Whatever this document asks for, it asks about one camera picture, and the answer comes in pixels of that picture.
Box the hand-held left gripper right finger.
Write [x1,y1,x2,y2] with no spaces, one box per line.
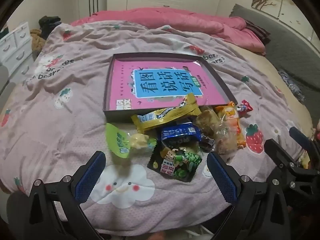
[207,151,292,233]

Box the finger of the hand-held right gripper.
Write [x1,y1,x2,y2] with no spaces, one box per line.
[289,127,317,150]
[264,138,320,178]

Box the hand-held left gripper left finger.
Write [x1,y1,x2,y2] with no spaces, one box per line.
[27,151,107,233]

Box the dark plum candy packet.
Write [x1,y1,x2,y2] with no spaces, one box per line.
[199,135,215,153]

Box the clear snack packet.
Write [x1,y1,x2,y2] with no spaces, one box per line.
[212,127,238,155]

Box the black green pea packet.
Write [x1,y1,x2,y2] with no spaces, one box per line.
[147,145,202,182]

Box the red candy packet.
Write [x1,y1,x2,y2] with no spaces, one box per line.
[236,99,253,117]

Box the orange cracker packet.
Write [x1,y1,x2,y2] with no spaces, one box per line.
[214,101,247,148]

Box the clear pastry packet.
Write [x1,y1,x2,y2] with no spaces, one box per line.
[195,107,222,137]

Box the blue snack packet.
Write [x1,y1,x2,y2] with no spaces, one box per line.
[160,122,202,148]

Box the dark grey shallow box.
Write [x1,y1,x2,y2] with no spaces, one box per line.
[103,53,238,123]

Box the yellow snack packet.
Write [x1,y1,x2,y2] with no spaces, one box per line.
[131,92,202,133]

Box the printed strawberry blanket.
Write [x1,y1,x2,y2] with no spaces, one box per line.
[0,20,313,233]

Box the blue patterned cloth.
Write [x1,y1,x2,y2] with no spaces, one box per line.
[277,69,307,103]

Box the beige bed sheet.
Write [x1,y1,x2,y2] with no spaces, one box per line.
[240,45,313,130]

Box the grey padded headboard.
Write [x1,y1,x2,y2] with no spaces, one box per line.
[230,4,320,90]

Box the pink book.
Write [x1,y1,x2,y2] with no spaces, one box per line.
[108,59,229,110]

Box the dark striped pillow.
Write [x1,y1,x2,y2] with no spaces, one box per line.
[244,19,272,44]

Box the brown knitted cloth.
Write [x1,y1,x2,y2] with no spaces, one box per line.
[30,29,47,52]

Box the white drawer cabinet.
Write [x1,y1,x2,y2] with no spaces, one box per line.
[0,22,34,74]

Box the dark clothes pile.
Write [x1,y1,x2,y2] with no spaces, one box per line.
[39,16,62,38]

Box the pink quilt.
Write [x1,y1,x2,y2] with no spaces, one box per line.
[70,7,267,55]

